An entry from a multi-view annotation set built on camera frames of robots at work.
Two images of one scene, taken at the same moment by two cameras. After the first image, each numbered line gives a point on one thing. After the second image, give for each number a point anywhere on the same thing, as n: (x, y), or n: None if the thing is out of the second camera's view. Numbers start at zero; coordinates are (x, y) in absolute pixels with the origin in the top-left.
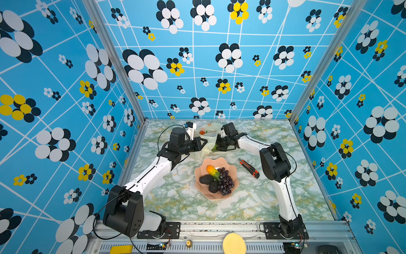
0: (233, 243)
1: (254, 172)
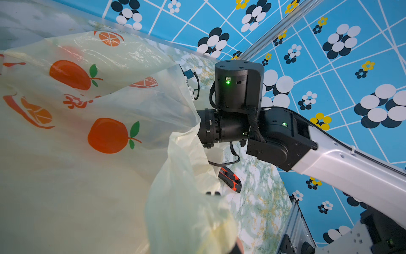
0: None
1: (230, 179)
